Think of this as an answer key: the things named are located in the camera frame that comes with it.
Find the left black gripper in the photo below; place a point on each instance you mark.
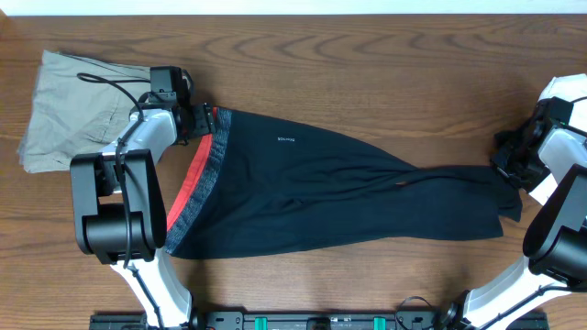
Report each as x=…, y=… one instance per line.
x=204, y=116

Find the folded khaki trousers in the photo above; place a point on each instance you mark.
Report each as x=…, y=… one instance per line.
x=70, y=116

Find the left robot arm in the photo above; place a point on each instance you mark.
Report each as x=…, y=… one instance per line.
x=120, y=217

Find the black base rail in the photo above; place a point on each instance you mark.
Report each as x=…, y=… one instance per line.
x=274, y=321

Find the black leggings red waistband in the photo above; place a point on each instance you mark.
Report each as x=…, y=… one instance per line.
x=261, y=186

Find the black and white garment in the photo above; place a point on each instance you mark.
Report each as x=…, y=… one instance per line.
x=542, y=192

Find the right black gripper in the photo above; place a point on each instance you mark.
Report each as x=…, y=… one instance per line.
x=507, y=148

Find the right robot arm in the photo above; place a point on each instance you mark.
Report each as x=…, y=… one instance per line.
x=546, y=157

